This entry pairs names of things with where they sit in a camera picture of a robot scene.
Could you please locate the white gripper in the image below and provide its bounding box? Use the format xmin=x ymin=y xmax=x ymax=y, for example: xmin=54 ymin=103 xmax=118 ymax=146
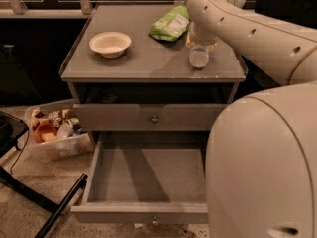
xmin=185 ymin=22 xmax=217 ymax=51

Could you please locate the clear plastic water bottle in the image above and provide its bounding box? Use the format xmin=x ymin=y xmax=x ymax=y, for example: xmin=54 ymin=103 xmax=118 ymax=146
xmin=189 ymin=45 xmax=209 ymax=68

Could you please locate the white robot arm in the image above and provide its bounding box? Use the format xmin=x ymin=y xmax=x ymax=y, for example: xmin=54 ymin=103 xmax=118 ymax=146
xmin=187 ymin=0 xmax=317 ymax=238

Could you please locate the grey drawer cabinet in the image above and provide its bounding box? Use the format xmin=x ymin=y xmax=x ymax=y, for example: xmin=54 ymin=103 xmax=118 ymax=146
xmin=61 ymin=5 xmax=247 ymax=141

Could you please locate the closed grey upper drawer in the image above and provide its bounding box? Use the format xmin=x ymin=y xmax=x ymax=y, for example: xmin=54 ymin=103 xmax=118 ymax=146
xmin=73 ymin=104 xmax=226 ymax=131

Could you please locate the open grey middle drawer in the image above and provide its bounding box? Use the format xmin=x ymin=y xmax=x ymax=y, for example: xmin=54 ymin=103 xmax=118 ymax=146
xmin=71 ymin=132 xmax=208 ymax=224

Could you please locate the green snack bag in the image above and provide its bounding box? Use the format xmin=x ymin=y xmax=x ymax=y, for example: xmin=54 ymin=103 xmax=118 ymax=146
xmin=149 ymin=6 xmax=189 ymax=42

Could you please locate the white paper bowl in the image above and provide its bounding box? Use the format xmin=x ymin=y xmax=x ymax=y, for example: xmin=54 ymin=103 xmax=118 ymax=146
xmin=89 ymin=32 xmax=132 ymax=59

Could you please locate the round brass upper knob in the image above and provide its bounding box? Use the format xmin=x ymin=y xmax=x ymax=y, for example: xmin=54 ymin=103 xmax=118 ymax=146
xmin=151 ymin=115 xmax=159 ymax=124

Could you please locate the round brass knob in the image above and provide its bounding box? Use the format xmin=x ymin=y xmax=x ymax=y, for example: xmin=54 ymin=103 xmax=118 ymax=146
xmin=151 ymin=115 xmax=159 ymax=124
xmin=150 ymin=216 xmax=159 ymax=229

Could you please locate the black office chair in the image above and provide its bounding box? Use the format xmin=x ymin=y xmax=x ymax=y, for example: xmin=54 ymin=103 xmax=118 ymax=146
xmin=255 ymin=0 xmax=317 ymax=29

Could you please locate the clear plastic storage bin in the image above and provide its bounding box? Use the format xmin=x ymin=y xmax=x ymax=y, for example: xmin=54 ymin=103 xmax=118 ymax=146
xmin=24 ymin=99 xmax=94 ymax=163

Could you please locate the orange bowl in bin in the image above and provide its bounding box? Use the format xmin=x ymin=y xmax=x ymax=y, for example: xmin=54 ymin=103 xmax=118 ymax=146
xmin=34 ymin=123 xmax=57 ymax=143

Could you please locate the round brass lower knob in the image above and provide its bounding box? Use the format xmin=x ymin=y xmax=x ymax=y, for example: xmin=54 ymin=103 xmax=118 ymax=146
xmin=150 ymin=216 xmax=159 ymax=229

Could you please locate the black table frame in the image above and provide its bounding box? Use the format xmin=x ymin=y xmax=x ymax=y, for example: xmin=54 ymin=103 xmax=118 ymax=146
xmin=0 ymin=111 xmax=89 ymax=238

